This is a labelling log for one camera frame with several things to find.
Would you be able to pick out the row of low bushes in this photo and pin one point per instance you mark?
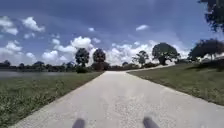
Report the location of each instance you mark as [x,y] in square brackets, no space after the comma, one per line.
[133,66]

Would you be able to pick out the dark bush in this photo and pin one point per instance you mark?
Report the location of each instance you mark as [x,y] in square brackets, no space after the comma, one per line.
[81,70]

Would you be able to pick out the pale concrete path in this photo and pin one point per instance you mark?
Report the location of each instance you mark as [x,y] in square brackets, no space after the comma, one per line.
[113,96]

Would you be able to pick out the broad dark tree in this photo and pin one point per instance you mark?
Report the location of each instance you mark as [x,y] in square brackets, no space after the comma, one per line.
[208,47]
[164,51]

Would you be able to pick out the robot's own part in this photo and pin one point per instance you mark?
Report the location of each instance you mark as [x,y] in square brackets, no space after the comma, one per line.
[150,123]
[78,124]

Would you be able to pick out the distant tree line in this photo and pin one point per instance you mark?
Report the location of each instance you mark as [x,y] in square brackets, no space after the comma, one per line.
[40,66]

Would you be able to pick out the green grass field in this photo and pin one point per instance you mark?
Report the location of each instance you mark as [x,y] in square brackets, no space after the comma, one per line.
[186,80]
[26,95]

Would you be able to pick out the grey pond water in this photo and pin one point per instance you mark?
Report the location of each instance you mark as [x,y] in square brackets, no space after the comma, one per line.
[23,74]

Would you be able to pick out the tall dark tree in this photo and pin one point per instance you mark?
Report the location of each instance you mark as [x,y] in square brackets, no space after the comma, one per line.
[215,13]

